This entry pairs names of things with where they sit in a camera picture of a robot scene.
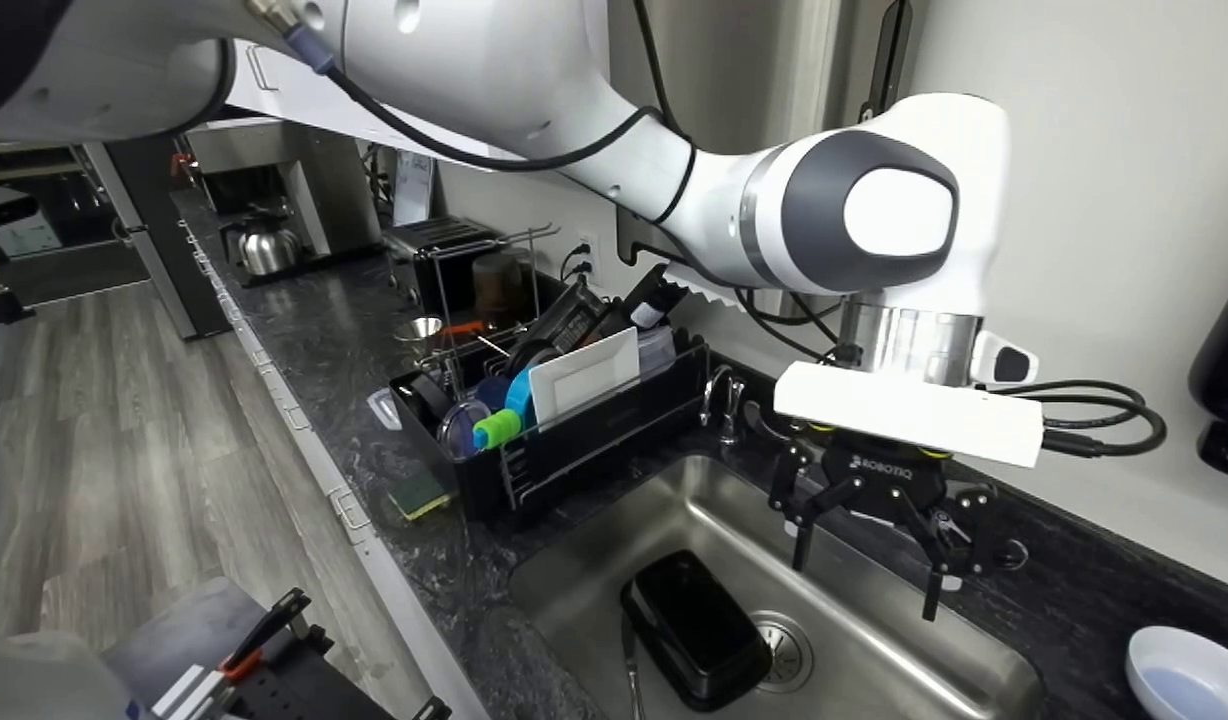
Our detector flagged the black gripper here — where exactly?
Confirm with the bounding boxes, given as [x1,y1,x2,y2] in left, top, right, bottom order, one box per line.
[769,428,1006,624]

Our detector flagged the black dish rack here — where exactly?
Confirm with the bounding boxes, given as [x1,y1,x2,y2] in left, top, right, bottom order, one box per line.
[365,254,713,526]

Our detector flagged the stainless steel sink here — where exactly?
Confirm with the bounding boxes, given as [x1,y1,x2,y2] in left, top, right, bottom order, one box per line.
[508,449,1051,720]

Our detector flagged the black rectangular container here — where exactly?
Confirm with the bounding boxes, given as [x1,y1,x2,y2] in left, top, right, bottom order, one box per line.
[618,549,778,714]

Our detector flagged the white rectangular board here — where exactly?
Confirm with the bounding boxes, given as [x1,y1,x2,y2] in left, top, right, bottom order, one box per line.
[523,322,650,436]

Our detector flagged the small white bowl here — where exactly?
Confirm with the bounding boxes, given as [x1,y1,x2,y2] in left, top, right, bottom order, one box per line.
[1124,618,1228,720]

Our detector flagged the blue bowl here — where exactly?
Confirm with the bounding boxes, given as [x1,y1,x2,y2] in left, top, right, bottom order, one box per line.
[500,366,542,428]

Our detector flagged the clear round cup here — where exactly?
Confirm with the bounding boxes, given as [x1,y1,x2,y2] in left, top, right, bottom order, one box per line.
[436,389,505,464]

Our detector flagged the green yellow sponge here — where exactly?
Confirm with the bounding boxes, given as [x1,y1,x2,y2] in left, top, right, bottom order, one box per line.
[379,475,456,526]

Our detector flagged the steel kettle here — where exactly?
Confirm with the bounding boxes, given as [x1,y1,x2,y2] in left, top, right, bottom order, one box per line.
[219,216,306,285]

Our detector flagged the dark countertop appliance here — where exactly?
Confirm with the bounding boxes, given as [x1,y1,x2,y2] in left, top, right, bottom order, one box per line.
[184,116,390,289]

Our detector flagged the grey tool plate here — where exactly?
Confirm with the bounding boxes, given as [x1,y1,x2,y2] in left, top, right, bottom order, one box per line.
[105,571,456,720]

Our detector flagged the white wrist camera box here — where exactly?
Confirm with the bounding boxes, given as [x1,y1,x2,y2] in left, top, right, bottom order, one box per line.
[769,354,1051,470]

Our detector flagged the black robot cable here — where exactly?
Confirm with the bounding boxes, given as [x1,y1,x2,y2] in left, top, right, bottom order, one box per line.
[245,0,1171,464]

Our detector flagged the black orange handled tool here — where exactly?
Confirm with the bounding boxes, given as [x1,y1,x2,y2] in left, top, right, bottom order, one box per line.
[218,582,317,691]

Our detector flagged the dark metal frame post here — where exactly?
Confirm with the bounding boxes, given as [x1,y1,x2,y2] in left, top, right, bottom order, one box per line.
[80,131,240,342]

